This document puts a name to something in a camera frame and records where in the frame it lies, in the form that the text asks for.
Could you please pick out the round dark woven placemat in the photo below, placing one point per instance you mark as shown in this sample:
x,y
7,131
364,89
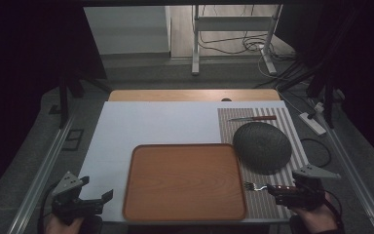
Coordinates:
x,y
262,148

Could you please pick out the black tripod stand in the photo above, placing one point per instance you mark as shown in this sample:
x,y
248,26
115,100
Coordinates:
x,y
328,97

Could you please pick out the person's left hand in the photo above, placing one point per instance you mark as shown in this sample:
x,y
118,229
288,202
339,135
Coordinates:
x,y
61,226

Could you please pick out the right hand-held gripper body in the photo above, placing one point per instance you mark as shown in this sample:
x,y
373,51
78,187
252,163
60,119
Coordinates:
x,y
308,195

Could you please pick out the brown wooden tray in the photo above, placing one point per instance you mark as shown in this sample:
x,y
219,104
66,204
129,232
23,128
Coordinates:
x,y
183,182

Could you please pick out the person's right hand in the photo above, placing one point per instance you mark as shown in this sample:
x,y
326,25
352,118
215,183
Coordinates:
x,y
318,221

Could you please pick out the white table cover sheet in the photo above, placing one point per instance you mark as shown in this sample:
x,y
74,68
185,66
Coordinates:
x,y
149,126

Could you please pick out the white power strip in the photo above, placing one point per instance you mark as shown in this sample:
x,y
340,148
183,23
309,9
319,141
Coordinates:
x,y
312,123

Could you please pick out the striped rectangular placemat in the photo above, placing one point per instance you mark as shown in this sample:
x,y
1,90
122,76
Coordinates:
x,y
233,130

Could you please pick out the white wall panel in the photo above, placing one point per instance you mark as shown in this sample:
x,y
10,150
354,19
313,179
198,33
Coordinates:
x,y
126,31

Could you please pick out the metal floor rail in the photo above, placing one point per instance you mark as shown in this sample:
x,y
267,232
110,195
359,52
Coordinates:
x,y
354,172
42,172

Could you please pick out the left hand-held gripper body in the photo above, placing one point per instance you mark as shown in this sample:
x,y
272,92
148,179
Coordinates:
x,y
65,198

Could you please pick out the white metal desk frame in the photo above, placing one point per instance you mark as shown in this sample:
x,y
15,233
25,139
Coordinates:
x,y
230,23

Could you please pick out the black floor socket plate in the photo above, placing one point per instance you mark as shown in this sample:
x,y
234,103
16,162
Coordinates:
x,y
73,139

